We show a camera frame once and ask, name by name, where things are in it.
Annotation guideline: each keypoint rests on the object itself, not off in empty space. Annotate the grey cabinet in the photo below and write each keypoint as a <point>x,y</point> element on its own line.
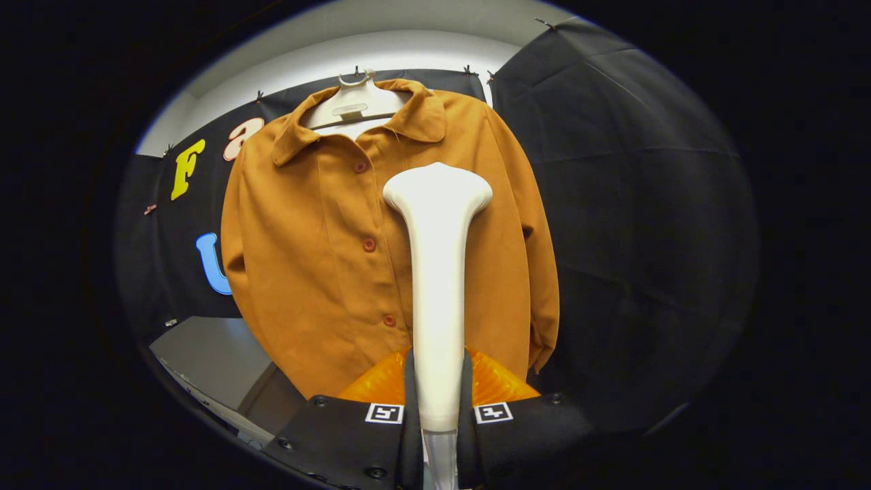
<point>211,354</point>

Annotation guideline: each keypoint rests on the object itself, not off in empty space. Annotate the white plastic clothes hanger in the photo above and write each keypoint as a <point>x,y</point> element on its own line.
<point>354,105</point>

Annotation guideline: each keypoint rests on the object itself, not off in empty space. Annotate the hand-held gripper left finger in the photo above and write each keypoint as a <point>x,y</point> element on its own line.
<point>411,442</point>

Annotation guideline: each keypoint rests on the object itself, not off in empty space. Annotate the black backdrop cloth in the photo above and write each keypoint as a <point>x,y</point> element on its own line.
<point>646,204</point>

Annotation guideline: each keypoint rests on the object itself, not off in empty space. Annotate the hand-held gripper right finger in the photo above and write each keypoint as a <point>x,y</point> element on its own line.
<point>467,442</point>

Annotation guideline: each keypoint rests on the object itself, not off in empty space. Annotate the orange button-up shirt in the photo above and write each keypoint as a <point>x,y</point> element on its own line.
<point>313,258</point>

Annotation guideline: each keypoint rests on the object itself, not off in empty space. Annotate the white garment steamer head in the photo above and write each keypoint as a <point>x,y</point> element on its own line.
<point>439,286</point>

